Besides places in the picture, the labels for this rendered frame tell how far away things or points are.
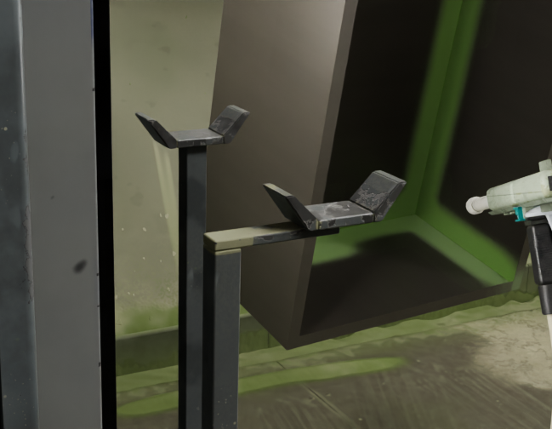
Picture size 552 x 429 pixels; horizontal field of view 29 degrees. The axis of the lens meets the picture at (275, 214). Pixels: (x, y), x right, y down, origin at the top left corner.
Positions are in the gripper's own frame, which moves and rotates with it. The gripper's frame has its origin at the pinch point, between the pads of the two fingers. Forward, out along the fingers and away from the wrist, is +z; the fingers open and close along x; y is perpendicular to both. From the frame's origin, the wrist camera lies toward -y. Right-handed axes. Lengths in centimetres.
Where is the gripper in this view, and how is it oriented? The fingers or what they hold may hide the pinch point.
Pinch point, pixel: (529, 209)
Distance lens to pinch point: 169.0
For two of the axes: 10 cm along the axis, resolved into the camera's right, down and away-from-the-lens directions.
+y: 1.3, 9.9, -0.4
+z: -9.9, 1.3, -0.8
